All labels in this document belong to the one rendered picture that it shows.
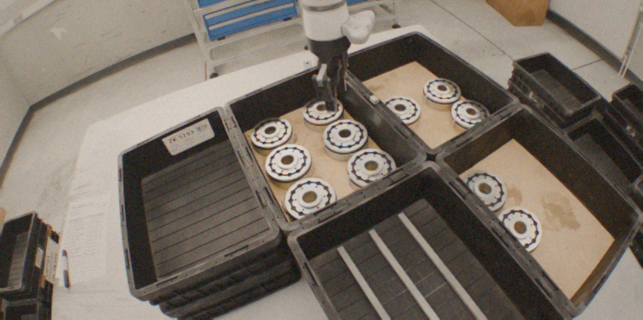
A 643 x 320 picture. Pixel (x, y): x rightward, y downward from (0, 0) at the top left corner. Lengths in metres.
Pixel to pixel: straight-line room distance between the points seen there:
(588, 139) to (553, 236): 1.08
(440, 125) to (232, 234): 0.55
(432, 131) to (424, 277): 0.36
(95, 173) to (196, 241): 0.68
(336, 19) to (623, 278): 0.92
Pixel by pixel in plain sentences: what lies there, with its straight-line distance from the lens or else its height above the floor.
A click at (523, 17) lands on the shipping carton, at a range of 3.49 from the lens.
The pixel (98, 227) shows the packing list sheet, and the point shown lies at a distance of 1.11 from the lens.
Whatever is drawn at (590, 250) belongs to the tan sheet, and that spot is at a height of 0.83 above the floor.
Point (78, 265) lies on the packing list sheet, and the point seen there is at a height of 0.70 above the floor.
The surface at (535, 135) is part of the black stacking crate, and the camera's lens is 0.81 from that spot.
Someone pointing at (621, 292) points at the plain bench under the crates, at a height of 0.70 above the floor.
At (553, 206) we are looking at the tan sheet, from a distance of 0.77.
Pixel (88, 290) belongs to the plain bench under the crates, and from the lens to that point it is 1.03.
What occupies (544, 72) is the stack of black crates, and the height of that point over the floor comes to 0.49.
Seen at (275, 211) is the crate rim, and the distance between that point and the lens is 0.57.
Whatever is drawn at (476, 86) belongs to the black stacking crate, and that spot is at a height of 0.89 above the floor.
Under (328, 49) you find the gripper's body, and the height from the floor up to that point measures 1.13.
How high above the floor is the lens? 1.40
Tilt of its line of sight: 46 degrees down
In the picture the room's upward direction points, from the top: 10 degrees counter-clockwise
